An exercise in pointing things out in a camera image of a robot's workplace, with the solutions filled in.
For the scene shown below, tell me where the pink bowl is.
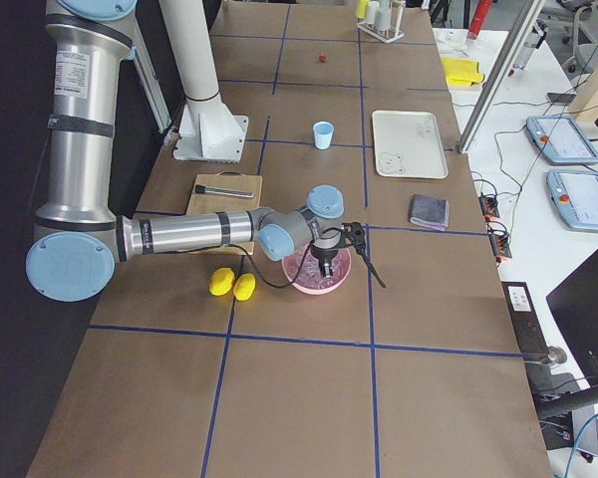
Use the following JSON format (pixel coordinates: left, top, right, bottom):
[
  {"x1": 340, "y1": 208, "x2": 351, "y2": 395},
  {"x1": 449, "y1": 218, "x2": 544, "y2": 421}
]
[{"x1": 281, "y1": 243, "x2": 353, "y2": 297}]

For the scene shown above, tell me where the yellow lemon near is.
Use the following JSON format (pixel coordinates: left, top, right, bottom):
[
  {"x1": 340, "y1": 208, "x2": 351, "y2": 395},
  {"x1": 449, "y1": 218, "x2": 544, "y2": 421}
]
[{"x1": 208, "y1": 267, "x2": 235, "y2": 297}]

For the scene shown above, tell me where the steel knife sharpener rod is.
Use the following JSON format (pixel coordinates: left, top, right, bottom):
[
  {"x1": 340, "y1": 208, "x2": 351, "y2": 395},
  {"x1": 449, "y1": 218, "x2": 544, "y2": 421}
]
[{"x1": 193, "y1": 184, "x2": 255, "y2": 199}]

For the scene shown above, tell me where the upper teach pendant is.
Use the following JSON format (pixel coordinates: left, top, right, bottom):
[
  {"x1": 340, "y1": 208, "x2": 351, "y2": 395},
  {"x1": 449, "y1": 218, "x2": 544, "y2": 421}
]
[{"x1": 526, "y1": 115, "x2": 598, "y2": 165}]

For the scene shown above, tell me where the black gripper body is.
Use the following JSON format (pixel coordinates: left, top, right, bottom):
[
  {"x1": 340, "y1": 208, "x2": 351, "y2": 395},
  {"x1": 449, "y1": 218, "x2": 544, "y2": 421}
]
[{"x1": 312, "y1": 237, "x2": 341, "y2": 263}]

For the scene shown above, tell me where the wooden cutting board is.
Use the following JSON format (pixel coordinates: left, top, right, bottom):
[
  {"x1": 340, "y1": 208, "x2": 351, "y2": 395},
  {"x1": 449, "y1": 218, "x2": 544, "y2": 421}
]
[{"x1": 176, "y1": 172, "x2": 264, "y2": 256}]

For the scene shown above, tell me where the yellow lemon far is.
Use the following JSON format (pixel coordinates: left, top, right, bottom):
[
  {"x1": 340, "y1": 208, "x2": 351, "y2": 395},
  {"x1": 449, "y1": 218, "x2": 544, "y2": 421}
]
[{"x1": 232, "y1": 273, "x2": 257, "y2": 302}]

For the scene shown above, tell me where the teach pendant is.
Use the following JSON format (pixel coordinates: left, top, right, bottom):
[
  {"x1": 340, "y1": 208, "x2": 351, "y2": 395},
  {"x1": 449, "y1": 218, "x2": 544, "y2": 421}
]
[
  {"x1": 526, "y1": 115, "x2": 598, "y2": 165},
  {"x1": 546, "y1": 169, "x2": 598, "y2": 232}
]

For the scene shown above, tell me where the aluminium frame post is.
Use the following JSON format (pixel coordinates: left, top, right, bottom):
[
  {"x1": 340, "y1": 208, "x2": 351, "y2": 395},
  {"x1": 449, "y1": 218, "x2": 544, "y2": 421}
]
[{"x1": 456, "y1": 0, "x2": 545, "y2": 153}]

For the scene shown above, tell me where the light blue cup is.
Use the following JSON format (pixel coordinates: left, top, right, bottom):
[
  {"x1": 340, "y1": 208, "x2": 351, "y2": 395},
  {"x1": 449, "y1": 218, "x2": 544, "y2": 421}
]
[{"x1": 313, "y1": 120, "x2": 334, "y2": 150}]

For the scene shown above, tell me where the pile of ice cubes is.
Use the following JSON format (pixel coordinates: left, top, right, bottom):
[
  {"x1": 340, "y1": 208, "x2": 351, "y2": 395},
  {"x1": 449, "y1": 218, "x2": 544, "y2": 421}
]
[{"x1": 288, "y1": 251, "x2": 348, "y2": 288}]

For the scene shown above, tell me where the cream bear tray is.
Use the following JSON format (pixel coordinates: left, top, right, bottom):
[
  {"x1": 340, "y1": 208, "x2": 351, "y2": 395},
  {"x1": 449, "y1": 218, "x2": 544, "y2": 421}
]
[{"x1": 372, "y1": 111, "x2": 449, "y2": 179}]

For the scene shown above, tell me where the grey folded cloth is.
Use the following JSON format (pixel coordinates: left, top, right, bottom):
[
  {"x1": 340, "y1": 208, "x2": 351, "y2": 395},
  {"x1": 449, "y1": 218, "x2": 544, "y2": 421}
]
[{"x1": 409, "y1": 194, "x2": 449, "y2": 231}]

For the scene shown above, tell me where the yellow lemon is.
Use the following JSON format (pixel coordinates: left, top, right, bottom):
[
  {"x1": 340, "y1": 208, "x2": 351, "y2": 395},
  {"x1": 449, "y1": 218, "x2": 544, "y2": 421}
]
[
  {"x1": 232, "y1": 273, "x2": 257, "y2": 302},
  {"x1": 208, "y1": 267, "x2": 235, "y2": 297}
]

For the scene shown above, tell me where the white cup rack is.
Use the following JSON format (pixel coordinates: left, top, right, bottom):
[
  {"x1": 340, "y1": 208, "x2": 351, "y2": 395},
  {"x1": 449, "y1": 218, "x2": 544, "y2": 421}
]
[{"x1": 355, "y1": 0, "x2": 405, "y2": 44}]

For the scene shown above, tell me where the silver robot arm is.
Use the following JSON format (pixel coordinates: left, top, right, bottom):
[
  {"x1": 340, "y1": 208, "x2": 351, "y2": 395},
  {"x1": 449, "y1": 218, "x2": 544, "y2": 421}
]
[{"x1": 26, "y1": 1, "x2": 345, "y2": 302}]

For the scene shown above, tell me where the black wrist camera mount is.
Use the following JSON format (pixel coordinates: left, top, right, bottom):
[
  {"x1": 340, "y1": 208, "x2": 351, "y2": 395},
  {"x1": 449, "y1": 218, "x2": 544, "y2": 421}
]
[{"x1": 342, "y1": 222, "x2": 386, "y2": 288}]

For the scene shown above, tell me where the lower teach pendant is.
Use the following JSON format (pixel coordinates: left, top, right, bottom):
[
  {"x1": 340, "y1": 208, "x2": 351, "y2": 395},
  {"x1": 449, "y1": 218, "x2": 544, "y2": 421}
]
[{"x1": 546, "y1": 169, "x2": 598, "y2": 232}]

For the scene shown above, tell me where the yellow cloth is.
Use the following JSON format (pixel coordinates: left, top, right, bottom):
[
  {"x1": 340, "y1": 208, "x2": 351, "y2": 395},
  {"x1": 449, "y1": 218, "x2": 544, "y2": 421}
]
[{"x1": 441, "y1": 57, "x2": 485, "y2": 87}]

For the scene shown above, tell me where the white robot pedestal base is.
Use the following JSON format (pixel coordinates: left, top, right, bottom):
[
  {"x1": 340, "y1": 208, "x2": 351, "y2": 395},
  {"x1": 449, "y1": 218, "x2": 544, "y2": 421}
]
[{"x1": 159, "y1": 1, "x2": 249, "y2": 163}]

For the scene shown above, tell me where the black monitor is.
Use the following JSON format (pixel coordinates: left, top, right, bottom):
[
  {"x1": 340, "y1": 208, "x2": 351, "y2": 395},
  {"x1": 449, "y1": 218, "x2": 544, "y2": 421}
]
[{"x1": 547, "y1": 249, "x2": 598, "y2": 376}]

